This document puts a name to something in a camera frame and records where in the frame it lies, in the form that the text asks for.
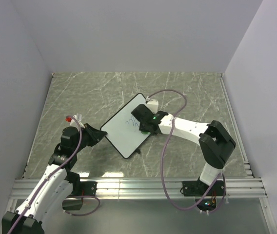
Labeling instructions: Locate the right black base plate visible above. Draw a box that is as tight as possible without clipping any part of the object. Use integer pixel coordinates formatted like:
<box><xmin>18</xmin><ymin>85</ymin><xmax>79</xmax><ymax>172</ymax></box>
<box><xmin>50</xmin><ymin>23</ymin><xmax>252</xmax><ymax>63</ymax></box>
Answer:
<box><xmin>180</xmin><ymin>180</ymin><xmax>225</xmax><ymax>196</ymax></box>

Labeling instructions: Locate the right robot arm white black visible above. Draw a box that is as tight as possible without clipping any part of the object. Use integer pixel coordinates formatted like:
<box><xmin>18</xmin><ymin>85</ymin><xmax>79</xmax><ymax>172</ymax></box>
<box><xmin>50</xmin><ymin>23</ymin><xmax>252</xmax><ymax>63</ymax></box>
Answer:
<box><xmin>131</xmin><ymin>104</ymin><xmax>236</xmax><ymax>195</ymax></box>

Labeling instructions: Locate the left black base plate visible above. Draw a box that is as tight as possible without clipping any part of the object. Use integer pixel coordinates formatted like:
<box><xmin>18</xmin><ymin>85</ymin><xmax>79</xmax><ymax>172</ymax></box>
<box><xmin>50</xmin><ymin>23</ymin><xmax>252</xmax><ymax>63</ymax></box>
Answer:
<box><xmin>70</xmin><ymin>181</ymin><xmax>97</xmax><ymax>196</ymax></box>

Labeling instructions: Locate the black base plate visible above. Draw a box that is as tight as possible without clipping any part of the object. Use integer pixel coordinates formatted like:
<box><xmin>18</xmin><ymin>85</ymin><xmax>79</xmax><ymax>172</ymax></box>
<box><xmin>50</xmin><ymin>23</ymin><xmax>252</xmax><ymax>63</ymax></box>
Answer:
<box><xmin>180</xmin><ymin>180</ymin><xmax>225</xmax><ymax>196</ymax></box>
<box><xmin>70</xmin><ymin>181</ymin><xmax>97</xmax><ymax>196</ymax></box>

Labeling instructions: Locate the aluminium right side rail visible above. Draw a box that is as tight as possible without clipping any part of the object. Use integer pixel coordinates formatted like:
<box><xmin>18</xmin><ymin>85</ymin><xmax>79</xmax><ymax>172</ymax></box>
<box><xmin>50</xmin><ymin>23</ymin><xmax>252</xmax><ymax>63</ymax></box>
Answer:
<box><xmin>218</xmin><ymin>73</ymin><xmax>255</xmax><ymax>178</ymax></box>

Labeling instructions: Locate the aluminium rail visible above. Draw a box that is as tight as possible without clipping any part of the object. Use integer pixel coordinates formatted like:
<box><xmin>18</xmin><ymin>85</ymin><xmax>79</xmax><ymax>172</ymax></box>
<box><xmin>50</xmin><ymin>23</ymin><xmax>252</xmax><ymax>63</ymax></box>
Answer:
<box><xmin>218</xmin><ymin>73</ymin><xmax>255</xmax><ymax>178</ymax></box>
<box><xmin>9</xmin><ymin>177</ymin><xmax>267</xmax><ymax>200</ymax></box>

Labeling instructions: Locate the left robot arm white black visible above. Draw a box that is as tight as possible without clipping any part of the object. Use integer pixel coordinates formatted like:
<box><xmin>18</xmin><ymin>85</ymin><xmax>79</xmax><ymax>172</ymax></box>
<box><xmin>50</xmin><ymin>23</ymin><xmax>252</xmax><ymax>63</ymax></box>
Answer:
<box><xmin>1</xmin><ymin>123</ymin><xmax>107</xmax><ymax>234</ymax></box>

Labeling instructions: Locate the small black-framed whiteboard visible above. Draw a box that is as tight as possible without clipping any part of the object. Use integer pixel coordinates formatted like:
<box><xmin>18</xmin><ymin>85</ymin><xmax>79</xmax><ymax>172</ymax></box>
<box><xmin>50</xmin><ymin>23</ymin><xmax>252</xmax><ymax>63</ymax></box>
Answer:
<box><xmin>100</xmin><ymin>93</ymin><xmax>150</xmax><ymax>159</ymax></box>

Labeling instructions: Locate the green whiteboard eraser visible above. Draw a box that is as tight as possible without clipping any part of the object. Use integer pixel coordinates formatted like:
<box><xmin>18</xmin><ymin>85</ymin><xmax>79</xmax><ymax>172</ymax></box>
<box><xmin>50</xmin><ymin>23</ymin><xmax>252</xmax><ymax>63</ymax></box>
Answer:
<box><xmin>141</xmin><ymin>131</ymin><xmax>150</xmax><ymax>135</ymax></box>

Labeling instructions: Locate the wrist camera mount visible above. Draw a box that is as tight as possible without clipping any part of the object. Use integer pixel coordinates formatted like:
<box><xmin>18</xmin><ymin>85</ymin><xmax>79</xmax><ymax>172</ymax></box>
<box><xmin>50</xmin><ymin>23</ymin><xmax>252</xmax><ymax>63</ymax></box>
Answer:
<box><xmin>66</xmin><ymin>113</ymin><xmax>85</xmax><ymax>128</ymax></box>
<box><xmin>145</xmin><ymin>97</ymin><xmax>159</xmax><ymax>113</ymax></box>

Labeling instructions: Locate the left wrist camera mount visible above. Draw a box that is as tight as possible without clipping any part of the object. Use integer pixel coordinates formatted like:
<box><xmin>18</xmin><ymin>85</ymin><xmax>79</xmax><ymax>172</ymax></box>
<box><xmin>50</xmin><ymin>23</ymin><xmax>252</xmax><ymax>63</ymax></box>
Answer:
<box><xmin>66</xmin><ymin>113</ymin><xmax>85</xmax><ymax>128</ymax></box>

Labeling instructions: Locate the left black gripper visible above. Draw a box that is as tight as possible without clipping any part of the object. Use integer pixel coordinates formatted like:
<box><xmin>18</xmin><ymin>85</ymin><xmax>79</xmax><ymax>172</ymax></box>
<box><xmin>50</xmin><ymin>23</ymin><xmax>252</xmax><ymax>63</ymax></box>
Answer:
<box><xmin>73</xmin><ymin>123</ymin><xmax>107</xmax><ymax>153</ymax></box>

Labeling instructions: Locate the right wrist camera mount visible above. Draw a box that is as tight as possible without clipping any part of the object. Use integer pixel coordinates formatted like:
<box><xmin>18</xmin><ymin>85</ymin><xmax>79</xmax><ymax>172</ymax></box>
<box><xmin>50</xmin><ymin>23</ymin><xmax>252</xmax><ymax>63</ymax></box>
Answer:
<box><xmin>145</xmin><ymin>97</ymin><xmax>159</xmax><ymax>113</ymax></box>

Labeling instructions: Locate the aluminium front rail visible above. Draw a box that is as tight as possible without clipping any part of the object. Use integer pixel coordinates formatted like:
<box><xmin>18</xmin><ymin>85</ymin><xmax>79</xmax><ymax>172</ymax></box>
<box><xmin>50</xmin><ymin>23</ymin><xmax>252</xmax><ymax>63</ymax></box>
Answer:
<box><xmin>9</xmin><ymin>177</ymin><xmax>267</xmax><ymax>200</ymax></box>

